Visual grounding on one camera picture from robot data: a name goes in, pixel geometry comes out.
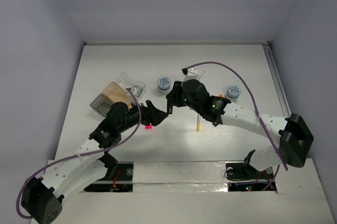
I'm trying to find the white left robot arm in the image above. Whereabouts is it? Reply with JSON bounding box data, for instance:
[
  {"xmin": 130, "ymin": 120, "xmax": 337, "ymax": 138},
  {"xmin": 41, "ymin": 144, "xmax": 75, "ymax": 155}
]
[{"xmin": 17, "ymin": 100, "xmax": 172, "ymax": 223}]

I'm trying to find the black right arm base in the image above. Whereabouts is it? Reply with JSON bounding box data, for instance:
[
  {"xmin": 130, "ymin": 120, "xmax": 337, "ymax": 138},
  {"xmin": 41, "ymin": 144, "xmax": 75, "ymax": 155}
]
[{"xmin": 224, "ymin": 150, "xmax": 277, "ymax": 192}]

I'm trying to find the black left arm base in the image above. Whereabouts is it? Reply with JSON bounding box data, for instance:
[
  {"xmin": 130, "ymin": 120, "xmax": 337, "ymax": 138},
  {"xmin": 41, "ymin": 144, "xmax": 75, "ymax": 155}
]
[{"xmin": 84, "ymin": 160, "xmax": 134, "ymax": 192}]

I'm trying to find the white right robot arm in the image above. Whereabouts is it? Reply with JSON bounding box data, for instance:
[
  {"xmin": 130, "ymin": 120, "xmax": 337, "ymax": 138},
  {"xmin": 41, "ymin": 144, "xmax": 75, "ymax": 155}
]
[{"xmin": 166, "ymin": 79, "xmax": 314, "ymax": 178}]

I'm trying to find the left blue paint jar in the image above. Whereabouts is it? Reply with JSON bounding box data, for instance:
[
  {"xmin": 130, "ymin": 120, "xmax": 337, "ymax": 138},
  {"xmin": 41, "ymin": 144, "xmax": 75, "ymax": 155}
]
[{"xmin": 157, "ymin": 76, "xmax": 171, "ymax": 94}]

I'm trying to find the blue paint jar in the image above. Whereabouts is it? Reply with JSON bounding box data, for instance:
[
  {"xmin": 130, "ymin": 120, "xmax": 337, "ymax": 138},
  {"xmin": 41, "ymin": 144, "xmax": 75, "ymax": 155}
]
[
  {"xmin": 157, "ymin": 76, "xmax": 171, "ymax": 94},
  {"xmin": 225, "ymin": 85, "xmax": 241, "ymax": 102}
]

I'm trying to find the amber plastic container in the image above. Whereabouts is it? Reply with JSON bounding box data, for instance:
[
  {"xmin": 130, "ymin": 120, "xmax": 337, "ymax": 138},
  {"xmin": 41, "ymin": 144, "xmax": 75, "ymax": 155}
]
[{"xmin": 102, "ymin": 82, "xmax": 132, "ymax": 108}]

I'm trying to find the yellow capped marker lower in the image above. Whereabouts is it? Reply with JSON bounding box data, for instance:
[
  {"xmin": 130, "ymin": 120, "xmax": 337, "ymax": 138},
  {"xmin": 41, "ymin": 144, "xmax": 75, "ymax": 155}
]
[{"xmin": 196, "ymin": 114, "xmax": 201, "ymax": 132}]

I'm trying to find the clear plastic container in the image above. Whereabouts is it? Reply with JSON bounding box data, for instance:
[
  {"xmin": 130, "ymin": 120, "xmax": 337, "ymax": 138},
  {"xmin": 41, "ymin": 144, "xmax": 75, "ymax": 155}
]
[{"xmin": 113, "ymin": 72, "xmax": 146, "ymax": 100}]

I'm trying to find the right blue paint jar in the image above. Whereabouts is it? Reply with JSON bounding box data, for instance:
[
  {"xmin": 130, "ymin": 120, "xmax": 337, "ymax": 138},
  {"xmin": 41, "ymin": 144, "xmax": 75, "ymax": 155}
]
[{"xmin": 225, "ymin": 85, "xmax": 241, "ymax": 102}]

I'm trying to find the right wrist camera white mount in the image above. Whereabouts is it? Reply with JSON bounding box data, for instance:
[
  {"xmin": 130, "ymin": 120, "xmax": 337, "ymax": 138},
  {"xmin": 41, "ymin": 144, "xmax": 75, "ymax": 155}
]
[{"xmin": 182, "ymin": 67, "xmax": 199, "ymax": 82}]

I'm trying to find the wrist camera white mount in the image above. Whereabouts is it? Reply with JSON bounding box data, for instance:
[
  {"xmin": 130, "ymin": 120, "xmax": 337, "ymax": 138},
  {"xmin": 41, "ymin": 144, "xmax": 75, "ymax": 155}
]
[
  {"xmin": 130, "ymin": 85, "xmax": 143, "ymax": 98},
  {"xmin": 182, "ymin": 67, "xmax": 199, "ymax": 82}
]

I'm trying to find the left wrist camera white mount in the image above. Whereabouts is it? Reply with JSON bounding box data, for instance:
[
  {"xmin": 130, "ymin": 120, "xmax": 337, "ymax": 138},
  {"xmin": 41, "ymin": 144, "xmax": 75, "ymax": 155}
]
[{"xmin": 130, "ymin": 85, "xmax": 143, "ymax": 98}]

